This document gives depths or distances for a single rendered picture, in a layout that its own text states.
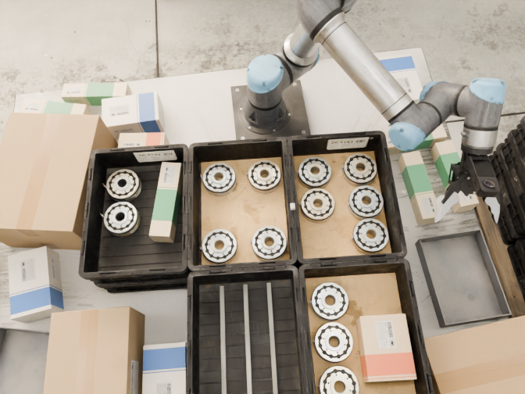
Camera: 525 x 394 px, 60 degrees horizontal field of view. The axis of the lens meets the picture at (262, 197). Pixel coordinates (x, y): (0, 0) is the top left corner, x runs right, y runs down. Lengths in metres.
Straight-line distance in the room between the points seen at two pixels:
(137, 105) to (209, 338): 0.86
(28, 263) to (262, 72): 0.94
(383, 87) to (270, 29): 1.88
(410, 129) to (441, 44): 1.92
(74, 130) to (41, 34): 1.73
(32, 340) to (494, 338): 1.33
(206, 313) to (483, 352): 0.75
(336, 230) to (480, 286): 0.49
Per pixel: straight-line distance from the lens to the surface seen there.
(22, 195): 1.55
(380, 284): 1.37
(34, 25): 3.34
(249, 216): 1.40
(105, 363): 1.36
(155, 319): 1.50
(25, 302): 1.56
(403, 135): 1.10
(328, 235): 1.38
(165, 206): 1.39
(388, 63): 1.78
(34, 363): 1.61
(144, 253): 1.42
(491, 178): 1.15
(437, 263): 1.57
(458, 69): 2.91
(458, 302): 1.56
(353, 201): 1.40
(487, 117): 1.16
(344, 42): 1.13
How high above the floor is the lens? 2.14
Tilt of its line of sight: 67 degrees down
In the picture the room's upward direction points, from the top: 5 degrees counter-clockwise
